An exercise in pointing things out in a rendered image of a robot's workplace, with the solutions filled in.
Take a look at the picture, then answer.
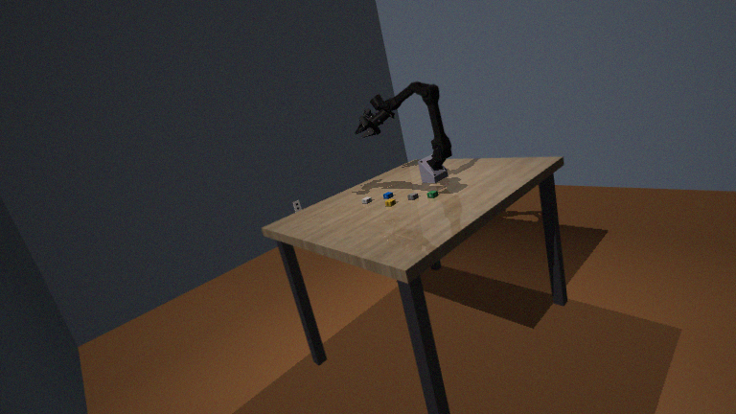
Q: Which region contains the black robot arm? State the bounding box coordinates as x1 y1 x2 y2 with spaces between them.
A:
370 82 451 171

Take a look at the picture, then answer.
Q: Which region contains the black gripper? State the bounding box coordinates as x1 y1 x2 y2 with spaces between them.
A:
355 113 384 138

